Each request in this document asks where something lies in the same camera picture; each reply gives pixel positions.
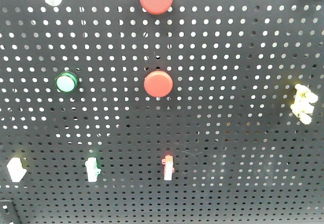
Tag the lower red mushroom button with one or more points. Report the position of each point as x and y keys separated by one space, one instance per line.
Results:
x=158 y=83

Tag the green illuminated push button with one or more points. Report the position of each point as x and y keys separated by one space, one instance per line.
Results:
x=66 y=82

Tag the black perforated pegboard panel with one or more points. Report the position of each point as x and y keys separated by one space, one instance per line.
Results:
x=240 y=154

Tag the red lit toggle switch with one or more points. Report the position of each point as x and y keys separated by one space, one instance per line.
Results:
x=168 y=164

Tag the green lit toggle switch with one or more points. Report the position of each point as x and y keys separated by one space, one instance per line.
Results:
x=92 y=170

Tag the white toggle switch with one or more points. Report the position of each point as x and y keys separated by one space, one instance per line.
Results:
x=16 y=170

